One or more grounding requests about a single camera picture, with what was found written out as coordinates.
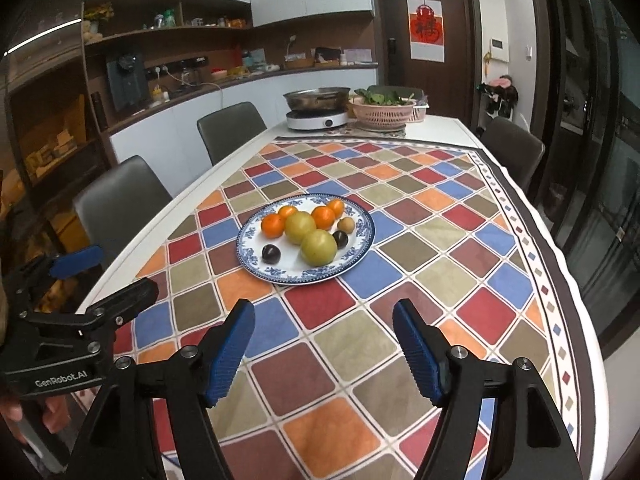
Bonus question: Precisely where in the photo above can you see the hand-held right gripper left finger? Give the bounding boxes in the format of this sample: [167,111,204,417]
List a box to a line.
[75,299,257,480]

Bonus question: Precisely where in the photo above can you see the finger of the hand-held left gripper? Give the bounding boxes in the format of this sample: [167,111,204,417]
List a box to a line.
[10,245,104,311]
[75,276,160,356]

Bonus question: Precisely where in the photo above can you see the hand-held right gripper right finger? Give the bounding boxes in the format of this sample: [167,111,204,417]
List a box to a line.
[391,299,583,480]

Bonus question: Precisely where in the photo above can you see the blue and white porcelain plate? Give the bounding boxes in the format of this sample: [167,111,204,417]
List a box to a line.
[236,193,376,286]

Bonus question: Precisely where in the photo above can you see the large orange mandarin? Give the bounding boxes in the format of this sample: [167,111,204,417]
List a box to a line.
[261,213,287,239]

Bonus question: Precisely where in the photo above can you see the yellow-green apple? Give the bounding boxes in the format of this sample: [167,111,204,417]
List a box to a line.
[284,211,317,246]
[299,229,338,267]

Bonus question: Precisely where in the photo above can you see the person's left hand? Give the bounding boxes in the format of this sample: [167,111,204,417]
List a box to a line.
[0,394,62,445]

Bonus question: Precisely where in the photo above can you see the colourful checked tablecloth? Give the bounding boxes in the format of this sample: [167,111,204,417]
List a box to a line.
[112,141,596,480]

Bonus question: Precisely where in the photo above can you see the grey dining chair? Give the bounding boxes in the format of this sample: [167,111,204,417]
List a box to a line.
[197,101,267,166]
[73,155,173,261]
[480,116,546,193]

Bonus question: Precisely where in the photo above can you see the wooden shelf unit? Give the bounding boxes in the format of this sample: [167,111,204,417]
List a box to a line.
[0,25,116,221]

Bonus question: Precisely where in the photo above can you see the white base cabinet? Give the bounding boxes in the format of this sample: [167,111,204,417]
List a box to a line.
[107,65,381,166]

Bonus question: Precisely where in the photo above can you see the black countertop appliance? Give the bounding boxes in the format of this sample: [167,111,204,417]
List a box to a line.
[106,50,148,111]

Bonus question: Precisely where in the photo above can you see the patterned table mat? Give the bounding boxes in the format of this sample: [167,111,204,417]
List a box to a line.
[320,124,407,142]

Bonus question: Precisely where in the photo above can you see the pink plastic colander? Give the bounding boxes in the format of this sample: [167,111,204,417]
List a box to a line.
[348,95,417,129]

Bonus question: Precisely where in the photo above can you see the white induction cooker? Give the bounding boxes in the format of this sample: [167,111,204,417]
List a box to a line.
[286,110,351,132]

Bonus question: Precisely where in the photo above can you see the yellow flowers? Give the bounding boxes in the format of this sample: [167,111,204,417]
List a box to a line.
[84,2,115,23]

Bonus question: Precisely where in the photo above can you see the glass sliding door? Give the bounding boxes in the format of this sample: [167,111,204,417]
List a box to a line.
[530,0,640,356]

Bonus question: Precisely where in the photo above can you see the green leafy vegetables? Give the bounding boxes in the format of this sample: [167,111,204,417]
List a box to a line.
[354,86,416,107]

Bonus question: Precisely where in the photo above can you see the stainless steel pot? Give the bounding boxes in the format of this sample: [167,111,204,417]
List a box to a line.
[283,86,351,113]

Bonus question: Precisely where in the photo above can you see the dark brown door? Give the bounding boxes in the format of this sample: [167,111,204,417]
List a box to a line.
[374,0,482,126]

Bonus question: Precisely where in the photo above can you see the red and white wall calendar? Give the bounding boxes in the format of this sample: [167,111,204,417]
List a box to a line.
[406,0,446,64]

